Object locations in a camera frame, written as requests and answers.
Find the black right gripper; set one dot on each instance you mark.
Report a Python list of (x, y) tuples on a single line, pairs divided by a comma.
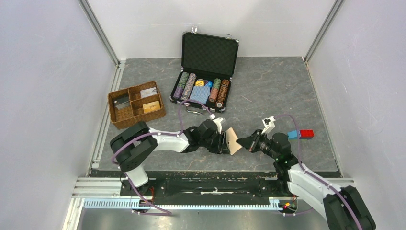
[(250, 143)]

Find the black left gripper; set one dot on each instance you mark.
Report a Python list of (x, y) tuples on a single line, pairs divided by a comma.
[(221, 147)]

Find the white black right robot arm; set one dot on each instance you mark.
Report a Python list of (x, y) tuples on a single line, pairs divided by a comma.
[(342, 207)]

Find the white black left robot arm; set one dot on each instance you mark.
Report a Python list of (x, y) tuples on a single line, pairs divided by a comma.
[(134, 145)]

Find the blue playing card deck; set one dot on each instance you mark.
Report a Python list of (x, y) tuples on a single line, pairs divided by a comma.
[(200, 94)]

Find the gold card in basket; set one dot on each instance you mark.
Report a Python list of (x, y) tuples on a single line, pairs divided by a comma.
[(151, 107)]

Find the grey card in basket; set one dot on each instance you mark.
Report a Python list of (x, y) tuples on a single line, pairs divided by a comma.
[(148, 92)]

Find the dark card in basket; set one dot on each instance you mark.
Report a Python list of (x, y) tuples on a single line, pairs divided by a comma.
[(121, 102)]

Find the red green chip stack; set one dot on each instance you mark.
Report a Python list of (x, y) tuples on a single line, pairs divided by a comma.
[(214, 90)]

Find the blue toy brick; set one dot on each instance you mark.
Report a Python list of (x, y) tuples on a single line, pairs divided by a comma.
[(293, 134)]

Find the brown orange chip stack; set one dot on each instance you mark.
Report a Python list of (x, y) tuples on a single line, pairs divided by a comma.
[(221, 97)]

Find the purple grey chip stack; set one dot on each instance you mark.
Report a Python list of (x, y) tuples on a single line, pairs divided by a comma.
[(188, 86)]

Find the blue dealer button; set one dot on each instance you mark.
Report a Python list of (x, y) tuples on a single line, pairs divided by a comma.
[(208, 84)]

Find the yellow dealer button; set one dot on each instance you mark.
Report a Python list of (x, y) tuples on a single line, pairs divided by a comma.
[(200, 82)]

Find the red toy brick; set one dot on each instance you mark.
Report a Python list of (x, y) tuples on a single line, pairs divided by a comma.
[(306, 134)]

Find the purple green chip stack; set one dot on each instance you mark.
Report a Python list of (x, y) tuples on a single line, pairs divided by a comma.
[(181, 84)]

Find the brown woven divided basket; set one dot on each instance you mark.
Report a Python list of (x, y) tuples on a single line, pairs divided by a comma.
[(127, 117)]

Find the black poker chip case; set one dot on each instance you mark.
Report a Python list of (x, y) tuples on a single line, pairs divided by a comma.
[(209, 57)]

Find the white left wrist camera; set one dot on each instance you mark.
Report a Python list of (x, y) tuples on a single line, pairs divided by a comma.
[(218, 121)]

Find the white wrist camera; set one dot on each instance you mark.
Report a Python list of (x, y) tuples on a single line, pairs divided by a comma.
[(268, 125), (218, 121)]

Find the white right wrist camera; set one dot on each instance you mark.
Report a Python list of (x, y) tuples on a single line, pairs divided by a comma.
[(268, 125)]

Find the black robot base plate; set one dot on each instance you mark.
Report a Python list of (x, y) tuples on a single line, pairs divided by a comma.
[(208, 188)]

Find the white slotted cable duct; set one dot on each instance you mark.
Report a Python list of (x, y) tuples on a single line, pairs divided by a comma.
[(138, 204)]

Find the right aluminium frame post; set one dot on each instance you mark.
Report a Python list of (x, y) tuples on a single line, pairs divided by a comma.
[(323, 30)]

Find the aluminium frame post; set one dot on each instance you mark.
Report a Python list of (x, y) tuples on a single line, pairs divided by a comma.
[(99, 31), (323, 30)]

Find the left aluminium frame post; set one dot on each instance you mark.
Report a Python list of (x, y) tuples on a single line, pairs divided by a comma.
[(99, 31)]

